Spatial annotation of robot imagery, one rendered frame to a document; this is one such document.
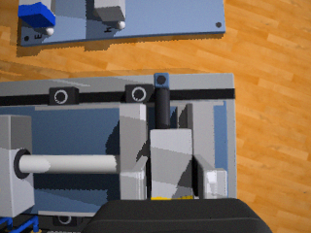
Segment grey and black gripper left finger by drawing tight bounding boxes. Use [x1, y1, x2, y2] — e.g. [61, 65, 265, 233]
[120, 155, 152, 200]

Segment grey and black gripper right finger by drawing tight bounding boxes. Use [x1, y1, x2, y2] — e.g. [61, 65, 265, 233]
[191, 154, 227, 199]

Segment grey metal block with yellow end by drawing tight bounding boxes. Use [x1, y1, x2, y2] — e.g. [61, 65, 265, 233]
[150, 128, 192, 199]

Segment grey metal blank with green end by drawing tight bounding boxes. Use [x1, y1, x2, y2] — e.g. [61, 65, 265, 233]
[94, 0, 125, 21]

